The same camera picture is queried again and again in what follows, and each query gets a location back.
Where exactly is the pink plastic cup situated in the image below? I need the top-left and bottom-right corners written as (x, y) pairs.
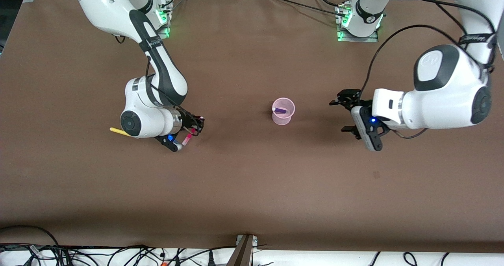
top-left (272, 98), bottom-right (296, 126)

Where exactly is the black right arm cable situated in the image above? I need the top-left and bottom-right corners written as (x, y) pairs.
top-left (114, 34), bottom-right (201, 129)

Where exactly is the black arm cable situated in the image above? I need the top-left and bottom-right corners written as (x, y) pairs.
top-left (359, 0), bottom-right (497, 140)
top-left (114, 34), bottom-right (201, 129)

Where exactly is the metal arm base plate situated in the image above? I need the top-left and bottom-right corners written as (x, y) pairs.
top-left (155, 0), bottom-right (174, 39)
top-left (335, 4), bottom-right (380, 43)

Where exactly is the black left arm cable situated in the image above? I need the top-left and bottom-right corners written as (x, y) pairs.
top-left (359, 0), bottom-right (497, 140)

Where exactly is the long black table cable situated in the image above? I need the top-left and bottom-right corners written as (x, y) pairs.
top-left (269, 0), bottom-right (347, 18)

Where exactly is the aluminium frame post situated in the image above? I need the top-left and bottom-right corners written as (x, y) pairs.
top-left (226, 235), bottom-right (258, 266)

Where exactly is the thick black arched cable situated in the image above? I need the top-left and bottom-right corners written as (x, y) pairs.
top-left (0, 225), bottom-right (60, 248)

